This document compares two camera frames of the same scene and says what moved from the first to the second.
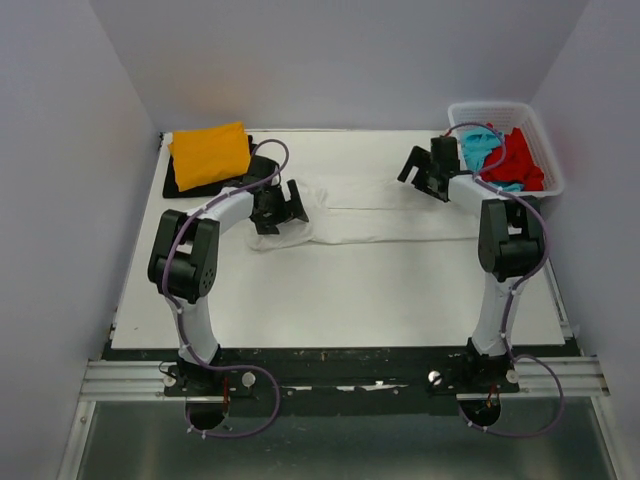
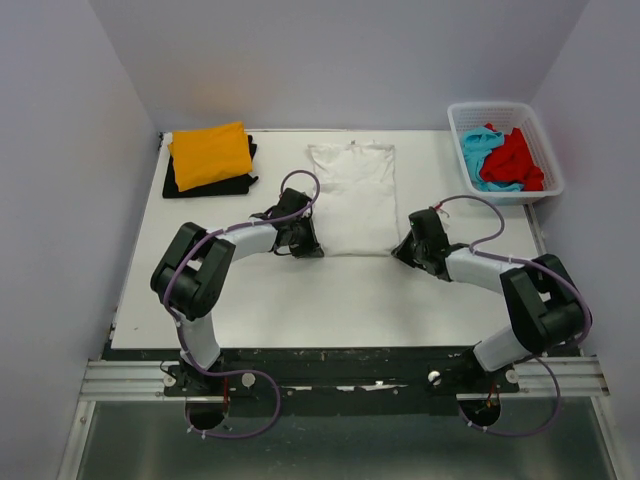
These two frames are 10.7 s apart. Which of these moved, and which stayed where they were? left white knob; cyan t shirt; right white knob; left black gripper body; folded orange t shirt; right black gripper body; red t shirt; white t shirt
Moved: white t shirt; left black gripper body; right black gripper body
Stayed: folded orange t shirt; left white knob; right white knob; red t shirt; cyan t shirt
